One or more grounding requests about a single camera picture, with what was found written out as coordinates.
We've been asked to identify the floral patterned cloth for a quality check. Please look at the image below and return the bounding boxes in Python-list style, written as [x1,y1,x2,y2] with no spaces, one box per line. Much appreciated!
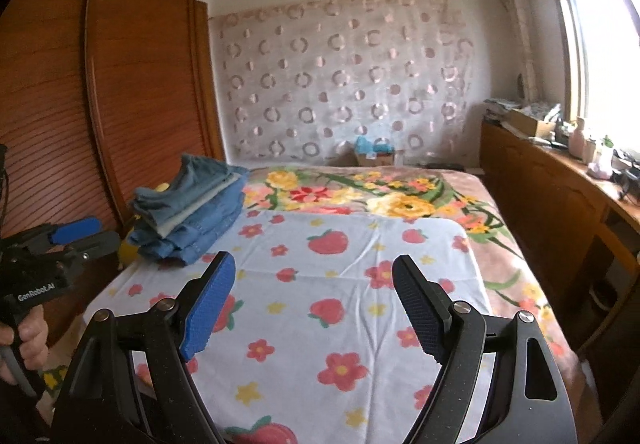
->
[40,361,68,397]

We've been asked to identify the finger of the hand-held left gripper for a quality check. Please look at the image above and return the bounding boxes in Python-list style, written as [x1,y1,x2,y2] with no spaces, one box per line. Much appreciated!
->
[65,230,121,270]
[30,217,103,245]

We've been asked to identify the wooden louvered wardrobe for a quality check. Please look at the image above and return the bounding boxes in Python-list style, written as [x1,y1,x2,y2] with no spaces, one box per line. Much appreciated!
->
[0,0,226,350]

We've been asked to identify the patterned window curtain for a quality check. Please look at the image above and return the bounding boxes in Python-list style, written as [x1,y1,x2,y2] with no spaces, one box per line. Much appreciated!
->
[492,0,538,105]

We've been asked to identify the teal short pants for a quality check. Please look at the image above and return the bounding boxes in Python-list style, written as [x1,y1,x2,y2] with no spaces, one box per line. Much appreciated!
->
[131,153,250,227]

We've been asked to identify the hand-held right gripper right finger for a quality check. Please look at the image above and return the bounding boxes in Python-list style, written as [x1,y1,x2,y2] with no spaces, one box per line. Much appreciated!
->
[391,254,576,444]

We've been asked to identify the wooden cabinet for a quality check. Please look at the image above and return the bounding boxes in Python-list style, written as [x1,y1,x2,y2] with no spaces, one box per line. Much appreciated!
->
[480,117,640,350]

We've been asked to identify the blue jeans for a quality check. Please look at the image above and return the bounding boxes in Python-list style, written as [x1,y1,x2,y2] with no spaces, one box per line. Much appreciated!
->
[135,194,247,267]

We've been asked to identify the green capped bottle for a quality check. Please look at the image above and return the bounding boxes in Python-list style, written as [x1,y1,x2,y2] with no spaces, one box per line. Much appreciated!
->
[590,134,615,180]

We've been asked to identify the black hand-held device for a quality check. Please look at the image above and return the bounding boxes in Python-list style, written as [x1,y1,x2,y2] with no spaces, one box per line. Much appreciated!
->
[612,149,640,205]

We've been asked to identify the window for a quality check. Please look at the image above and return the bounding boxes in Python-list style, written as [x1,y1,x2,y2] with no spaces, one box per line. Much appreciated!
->
[535,0,640,150]

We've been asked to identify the person's left hand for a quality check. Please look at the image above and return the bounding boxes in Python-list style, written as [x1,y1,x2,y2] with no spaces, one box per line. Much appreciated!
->
[0,311,49,386]

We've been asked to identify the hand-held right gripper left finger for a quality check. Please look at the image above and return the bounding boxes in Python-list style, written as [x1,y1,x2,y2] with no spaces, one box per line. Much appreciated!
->
[50,251,237,444]

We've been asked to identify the olive grey pants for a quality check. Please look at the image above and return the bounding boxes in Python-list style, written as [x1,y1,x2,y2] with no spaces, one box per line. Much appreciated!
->
[152,181,243,237]

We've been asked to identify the pink floral blanket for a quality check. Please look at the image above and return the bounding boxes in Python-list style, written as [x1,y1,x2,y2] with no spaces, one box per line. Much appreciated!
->
[245,164,583,375]

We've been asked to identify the open cardboard box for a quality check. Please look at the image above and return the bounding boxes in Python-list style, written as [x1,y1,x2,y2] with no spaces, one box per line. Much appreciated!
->
[505,107,558,137]

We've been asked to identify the white strawberry print sheet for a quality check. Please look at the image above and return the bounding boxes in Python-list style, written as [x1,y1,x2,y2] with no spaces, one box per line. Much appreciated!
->
[82,209,493,444]

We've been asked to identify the circle patterned wall cloth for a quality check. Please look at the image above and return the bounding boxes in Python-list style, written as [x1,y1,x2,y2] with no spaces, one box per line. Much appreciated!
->
[207,0,478,167]

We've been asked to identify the folded patterned cloth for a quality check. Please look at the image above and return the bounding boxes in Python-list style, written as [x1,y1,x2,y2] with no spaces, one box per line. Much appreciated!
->
[484,97,521,117]

